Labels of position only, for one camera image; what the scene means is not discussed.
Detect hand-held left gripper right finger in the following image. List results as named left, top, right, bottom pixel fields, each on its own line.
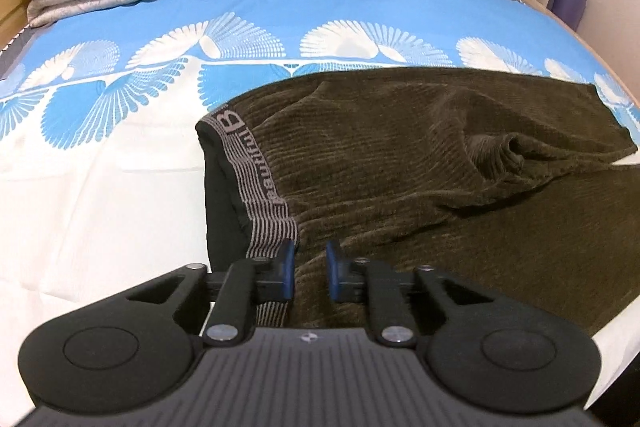
left=325, top=240, right=507, bottom=349

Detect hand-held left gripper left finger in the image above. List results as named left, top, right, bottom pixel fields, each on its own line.
left=120, top=239, right=299, bottom=349

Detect brown corduroy pants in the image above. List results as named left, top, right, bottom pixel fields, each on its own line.
left=195, top=67, right=640, bottom=339

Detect blue and white printed bedsheet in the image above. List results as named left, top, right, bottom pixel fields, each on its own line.
left=0, top=0, right=640, bottom=408

